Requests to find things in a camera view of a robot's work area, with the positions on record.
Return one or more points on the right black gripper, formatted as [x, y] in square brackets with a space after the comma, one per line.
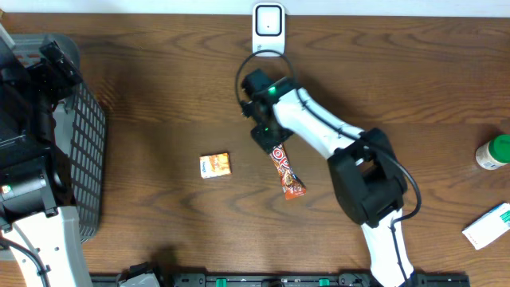
[264, 140]

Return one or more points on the red Top chocolate bar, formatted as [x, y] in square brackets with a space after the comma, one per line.
[291, 185]

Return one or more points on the small orange snack box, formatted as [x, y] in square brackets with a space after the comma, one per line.
[212, 166]

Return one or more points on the green lid jar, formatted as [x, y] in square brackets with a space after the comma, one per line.
[494, 154]

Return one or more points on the white green carton box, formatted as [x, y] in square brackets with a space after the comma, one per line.
[488, 227]

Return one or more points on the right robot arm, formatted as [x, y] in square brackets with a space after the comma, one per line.
[368, 181]

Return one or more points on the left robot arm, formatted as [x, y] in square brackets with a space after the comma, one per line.
[39, 217]

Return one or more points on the white barcode scanner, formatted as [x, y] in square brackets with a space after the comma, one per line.
[268, 29]

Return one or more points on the grey plastic basket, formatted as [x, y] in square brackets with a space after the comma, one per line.
[80, 131]

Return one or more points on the black mounting rail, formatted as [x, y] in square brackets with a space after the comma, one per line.
[345, 279]

